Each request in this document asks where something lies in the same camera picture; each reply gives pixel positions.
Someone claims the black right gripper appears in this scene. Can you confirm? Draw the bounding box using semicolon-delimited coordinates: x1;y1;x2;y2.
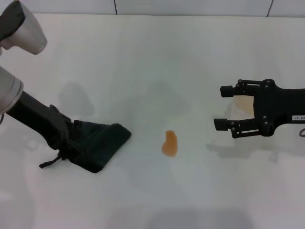
213;78;305;140

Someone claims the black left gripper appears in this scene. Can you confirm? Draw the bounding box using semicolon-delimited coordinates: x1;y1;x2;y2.
6;91;84;160

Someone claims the white paper cup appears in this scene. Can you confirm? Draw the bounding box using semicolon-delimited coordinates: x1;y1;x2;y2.
226;95;255;120

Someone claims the dark rag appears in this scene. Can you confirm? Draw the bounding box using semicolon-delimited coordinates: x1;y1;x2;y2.
39;119;132;174

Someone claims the brown liquid stain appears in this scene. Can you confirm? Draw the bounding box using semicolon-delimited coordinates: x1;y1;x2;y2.
161;130;179;158

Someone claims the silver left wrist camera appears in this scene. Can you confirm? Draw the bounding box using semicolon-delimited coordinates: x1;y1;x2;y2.
0;1;48;55

